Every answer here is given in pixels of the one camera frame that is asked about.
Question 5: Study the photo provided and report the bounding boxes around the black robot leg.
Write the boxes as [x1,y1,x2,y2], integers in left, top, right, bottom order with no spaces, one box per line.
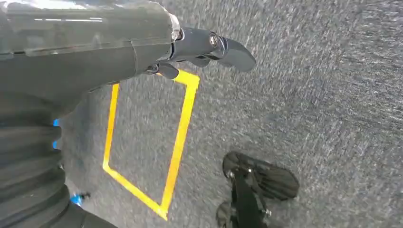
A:
[230,170,272,228]

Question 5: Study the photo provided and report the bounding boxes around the yellow floor tape square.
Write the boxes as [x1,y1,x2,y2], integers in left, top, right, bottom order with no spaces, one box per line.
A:
[102,69,201,221]

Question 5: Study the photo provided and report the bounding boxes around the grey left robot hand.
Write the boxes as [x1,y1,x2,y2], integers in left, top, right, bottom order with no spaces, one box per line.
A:
[0,0,257,228]

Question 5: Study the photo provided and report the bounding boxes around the blue plastic piece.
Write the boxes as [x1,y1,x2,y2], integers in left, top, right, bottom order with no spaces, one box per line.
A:
[52,118,61,151]
[69,192,92,208]

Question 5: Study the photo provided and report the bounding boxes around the ribbed grey left arm sleeve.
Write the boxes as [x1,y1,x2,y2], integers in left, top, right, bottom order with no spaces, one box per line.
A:
[0,92,70,228]

